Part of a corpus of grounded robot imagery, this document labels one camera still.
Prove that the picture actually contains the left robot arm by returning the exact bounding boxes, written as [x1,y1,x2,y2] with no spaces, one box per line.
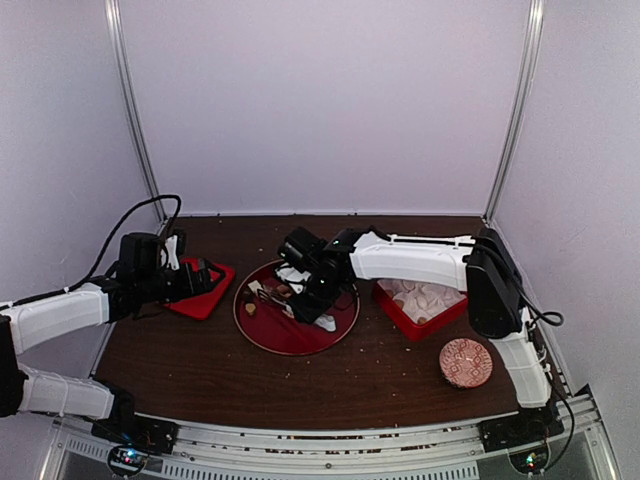
[1,259,226,444]

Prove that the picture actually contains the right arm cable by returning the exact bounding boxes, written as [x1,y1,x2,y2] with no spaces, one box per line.
[479,234,576,451]

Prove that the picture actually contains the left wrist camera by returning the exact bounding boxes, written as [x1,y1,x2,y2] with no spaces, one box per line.
[116,229,186,276]

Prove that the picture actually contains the red box lid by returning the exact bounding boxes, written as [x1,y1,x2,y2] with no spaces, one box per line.
[162,257,235,321]

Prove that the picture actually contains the aluminium post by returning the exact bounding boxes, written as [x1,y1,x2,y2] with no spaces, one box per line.
[104,0,160,197]
[483,0,545,225]

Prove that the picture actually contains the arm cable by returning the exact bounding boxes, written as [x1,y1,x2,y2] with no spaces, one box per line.
[9,193,184,304]
[479,234,576,451]

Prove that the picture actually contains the right aluminium post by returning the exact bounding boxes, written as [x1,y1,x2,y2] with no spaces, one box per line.
[483,0,545,225]

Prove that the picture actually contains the metal serving tongs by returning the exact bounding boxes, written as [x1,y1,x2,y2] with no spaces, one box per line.
[256,288,293,315]

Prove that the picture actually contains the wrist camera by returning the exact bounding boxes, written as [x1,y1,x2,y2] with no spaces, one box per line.
[116,229,186,276]
[276,227,329,288]

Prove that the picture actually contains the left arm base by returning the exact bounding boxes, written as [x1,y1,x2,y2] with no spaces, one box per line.
[85,414,179,479]

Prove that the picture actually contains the round red tray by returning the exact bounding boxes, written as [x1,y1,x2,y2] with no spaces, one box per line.
[233,260,361,356]

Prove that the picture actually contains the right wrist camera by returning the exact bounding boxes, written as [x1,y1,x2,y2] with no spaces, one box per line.
[276,227,329,288]

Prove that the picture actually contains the front aluminium rail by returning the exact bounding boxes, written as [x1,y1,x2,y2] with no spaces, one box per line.
[39,394,624,480]

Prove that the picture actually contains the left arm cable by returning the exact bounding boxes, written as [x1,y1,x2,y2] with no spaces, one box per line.
[9,193,184,304]

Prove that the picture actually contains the white paper cups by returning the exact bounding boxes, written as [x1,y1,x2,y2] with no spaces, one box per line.
[377,279,466,325]

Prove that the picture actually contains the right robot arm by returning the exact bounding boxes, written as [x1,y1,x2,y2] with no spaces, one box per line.
[276,227,563,442]

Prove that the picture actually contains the white square chocolate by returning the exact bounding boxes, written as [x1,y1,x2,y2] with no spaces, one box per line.
[248,281,262,292]

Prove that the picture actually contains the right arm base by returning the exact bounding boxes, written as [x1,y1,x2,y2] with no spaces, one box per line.
[478,412,565,477]

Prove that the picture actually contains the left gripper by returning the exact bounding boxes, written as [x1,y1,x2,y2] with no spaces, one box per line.
[137,258,226,303]

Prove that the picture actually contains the left aluminium post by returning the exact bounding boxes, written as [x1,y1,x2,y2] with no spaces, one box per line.
[104,0,160,197]

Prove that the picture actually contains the red patterned bowl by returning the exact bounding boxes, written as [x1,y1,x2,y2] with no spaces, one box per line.
[439,338,494,389]

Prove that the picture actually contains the red chocolate box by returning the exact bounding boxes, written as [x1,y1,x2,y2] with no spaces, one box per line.
[372,279,468,342]

